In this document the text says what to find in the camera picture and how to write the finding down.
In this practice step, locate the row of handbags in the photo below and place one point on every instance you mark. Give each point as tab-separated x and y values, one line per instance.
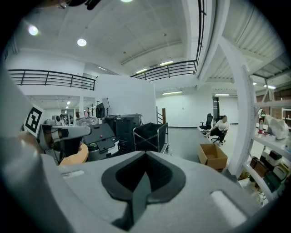
270	179

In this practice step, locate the black monitor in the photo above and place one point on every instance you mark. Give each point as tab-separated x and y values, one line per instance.
100	110

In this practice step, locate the white plastic bag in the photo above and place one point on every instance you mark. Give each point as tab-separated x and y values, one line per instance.
277	127

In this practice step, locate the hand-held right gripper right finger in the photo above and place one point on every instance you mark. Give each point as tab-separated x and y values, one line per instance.
200	182

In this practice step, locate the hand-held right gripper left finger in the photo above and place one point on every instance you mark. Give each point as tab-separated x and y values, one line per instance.
91	198

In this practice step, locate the black office chair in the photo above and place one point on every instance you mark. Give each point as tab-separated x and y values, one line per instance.
209	119
215	138

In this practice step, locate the light panel on stand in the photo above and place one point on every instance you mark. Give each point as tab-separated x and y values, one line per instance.
106	102

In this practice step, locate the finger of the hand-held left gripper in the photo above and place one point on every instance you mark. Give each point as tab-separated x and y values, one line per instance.
75	131

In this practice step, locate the black mezzanine railing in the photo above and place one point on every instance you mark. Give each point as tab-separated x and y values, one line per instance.
47	78
168	68

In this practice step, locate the clear plastic wrapped item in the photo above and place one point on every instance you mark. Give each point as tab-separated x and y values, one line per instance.
87	120

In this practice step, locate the round ceiling light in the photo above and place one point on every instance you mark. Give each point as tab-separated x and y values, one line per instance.
33	30
81	42
126	0

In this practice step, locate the wooden stair post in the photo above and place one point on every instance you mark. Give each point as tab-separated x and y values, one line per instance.
164	116

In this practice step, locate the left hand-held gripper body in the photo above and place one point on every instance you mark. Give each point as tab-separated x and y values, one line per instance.
34	120

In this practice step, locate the round wooden table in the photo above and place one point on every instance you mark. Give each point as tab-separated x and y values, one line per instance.
76	157

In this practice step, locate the black covered equipment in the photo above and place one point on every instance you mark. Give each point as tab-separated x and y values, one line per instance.
127	132

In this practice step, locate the person's left forearm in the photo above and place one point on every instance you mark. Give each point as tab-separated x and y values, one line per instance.
26	140

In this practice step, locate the white metal shelf rack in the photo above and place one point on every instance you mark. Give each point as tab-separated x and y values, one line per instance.
243	113

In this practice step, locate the open cardboard box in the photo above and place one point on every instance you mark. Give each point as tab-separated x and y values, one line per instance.
213	157

